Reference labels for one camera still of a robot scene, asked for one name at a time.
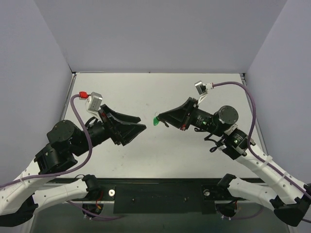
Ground green key tag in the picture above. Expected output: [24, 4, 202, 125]
[153, 117, 159, 126]

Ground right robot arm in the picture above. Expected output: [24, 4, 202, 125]
[153, 98, 311, 227]

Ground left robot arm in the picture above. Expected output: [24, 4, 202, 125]
[0, 104, 146, 227]

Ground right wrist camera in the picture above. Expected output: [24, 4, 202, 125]
[194, 81, 214, 105]

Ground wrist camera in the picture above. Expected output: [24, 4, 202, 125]
[194, 81, 214, 105]
[85, 92, 103, 117]

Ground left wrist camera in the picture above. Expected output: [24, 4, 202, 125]
[85, 92, 103, 117]

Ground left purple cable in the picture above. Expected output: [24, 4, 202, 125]
[0, 91, 95, 190]

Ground purple cable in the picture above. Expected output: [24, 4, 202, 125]
[0, 91, 95, 190]
[211, 82, 311, 192]

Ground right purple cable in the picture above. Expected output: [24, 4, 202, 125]
[211, 82, 311, 192]

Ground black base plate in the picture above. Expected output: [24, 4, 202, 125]
[70, 183, 229, 215]

